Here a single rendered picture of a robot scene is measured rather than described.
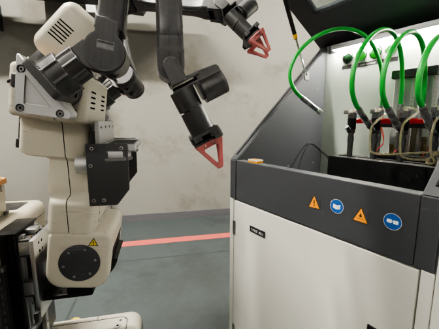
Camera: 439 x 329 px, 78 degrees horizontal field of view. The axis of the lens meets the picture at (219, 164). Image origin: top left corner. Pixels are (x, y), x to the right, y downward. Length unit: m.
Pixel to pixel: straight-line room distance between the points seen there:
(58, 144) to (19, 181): 2.58
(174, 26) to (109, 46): 0.14
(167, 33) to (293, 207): 0.60
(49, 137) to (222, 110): 2.46
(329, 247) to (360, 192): 0.18
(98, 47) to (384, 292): 0.82
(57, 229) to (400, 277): 0.83
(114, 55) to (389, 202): 0.67
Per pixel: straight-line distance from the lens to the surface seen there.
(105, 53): 0.61
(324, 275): 0.89
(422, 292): 0.77
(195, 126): 0.62
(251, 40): 1.04
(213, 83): 0.63
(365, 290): 0.83
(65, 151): 0.82
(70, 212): 0.81
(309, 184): 0.84
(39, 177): 3.32
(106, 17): 0.65
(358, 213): 0.77
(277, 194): 0.92
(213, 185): 3.18
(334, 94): 1.43
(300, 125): 1.32
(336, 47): 1.43
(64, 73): 0.63
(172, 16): 0.65
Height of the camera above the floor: 1.10
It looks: 9 degrees down
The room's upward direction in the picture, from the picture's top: straight up
